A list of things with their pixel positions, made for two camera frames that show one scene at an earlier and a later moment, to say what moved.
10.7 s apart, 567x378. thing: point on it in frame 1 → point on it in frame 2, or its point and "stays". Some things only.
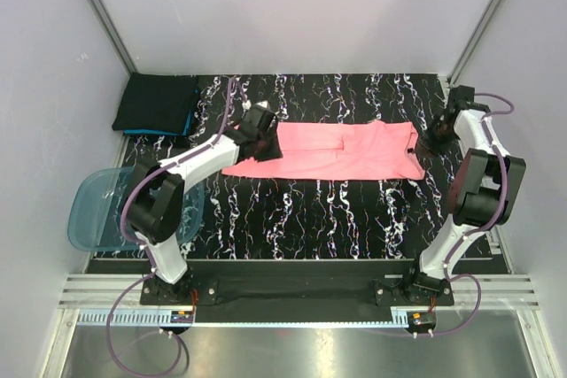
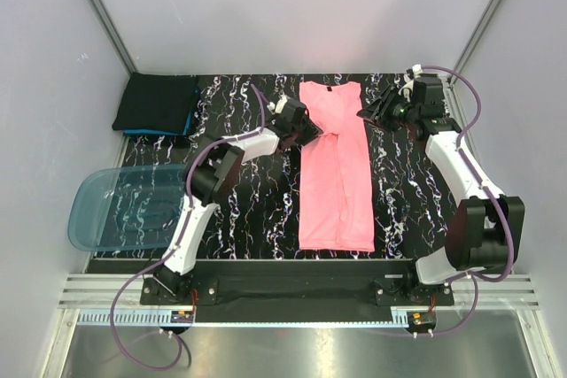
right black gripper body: x=439 y=135 → x=400 y=113
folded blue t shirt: x=146 y=131 stays
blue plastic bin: x=95 y=211 stays
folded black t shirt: x=160 y=103 stays
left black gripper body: x=268 y=147 → x=295 y=134
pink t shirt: x=374 y=150 → x=335 y=190
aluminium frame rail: x=115 y=301 stays
